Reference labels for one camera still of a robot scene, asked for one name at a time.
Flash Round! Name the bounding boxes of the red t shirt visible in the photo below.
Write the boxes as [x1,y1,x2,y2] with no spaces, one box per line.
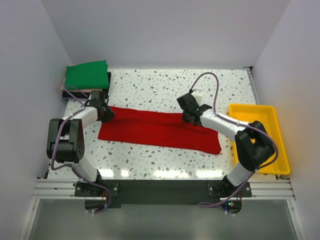
[98,106,222,155]

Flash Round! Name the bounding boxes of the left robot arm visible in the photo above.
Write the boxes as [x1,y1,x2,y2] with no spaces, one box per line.
[46,90,115,196]

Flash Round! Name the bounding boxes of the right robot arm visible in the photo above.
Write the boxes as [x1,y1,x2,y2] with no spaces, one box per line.
[177,91,279,197]

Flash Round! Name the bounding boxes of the green folded t shirt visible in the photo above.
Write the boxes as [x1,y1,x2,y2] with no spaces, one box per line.
[64,60,110,91]

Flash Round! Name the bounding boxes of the pink folded t shirt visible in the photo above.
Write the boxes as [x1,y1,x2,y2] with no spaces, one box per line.
[60,85,103,94]

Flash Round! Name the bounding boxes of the yellow plastic tray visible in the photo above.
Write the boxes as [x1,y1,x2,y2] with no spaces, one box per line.
[228,103,291,175]

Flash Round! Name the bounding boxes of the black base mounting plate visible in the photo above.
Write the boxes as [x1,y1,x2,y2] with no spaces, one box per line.
[73,179,252,211]

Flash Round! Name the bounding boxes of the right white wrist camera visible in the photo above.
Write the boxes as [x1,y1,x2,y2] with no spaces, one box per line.
[191,89,203,106]

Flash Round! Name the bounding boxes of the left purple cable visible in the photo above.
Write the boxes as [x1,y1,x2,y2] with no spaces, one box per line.
[50,84,112,215]

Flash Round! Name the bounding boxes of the aluminium frame rail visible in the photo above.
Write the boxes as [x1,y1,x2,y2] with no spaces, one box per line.
[22,69,301,240]

